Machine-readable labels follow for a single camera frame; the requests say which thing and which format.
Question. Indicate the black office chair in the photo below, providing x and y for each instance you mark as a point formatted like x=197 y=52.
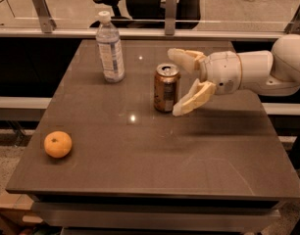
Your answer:
x=151 y=13

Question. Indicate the middle metal bracket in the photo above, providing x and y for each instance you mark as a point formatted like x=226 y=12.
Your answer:
x=170 y=14

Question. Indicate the right metal bracket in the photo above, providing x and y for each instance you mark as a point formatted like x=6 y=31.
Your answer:
x=293 y=26

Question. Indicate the clear plastic water bottle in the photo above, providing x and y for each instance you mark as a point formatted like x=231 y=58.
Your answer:
x=110 y=48

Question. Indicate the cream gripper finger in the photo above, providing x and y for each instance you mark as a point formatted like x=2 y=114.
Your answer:
x=188 y=59
x=198 y=95

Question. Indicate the orange fruit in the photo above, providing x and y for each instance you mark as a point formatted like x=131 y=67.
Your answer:
x=58 y=144

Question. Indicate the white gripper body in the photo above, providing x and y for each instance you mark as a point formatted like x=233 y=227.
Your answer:
x=222 y=70

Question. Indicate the left metal bracket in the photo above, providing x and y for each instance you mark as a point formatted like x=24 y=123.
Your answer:
x=47 y=24

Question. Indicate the orange soda can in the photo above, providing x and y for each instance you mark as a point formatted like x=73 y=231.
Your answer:
x=166 y=84

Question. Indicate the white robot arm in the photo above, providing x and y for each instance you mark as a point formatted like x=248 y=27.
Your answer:
x=268 y=73

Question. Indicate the metal bracket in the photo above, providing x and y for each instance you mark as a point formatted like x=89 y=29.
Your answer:
x=293 y=26
x=47 y=24
x=170 y=14

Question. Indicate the grey table base frame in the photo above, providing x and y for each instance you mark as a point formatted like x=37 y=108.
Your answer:
x=169 y=218

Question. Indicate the glass partition panel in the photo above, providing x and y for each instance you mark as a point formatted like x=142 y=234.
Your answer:
x=203 y=15

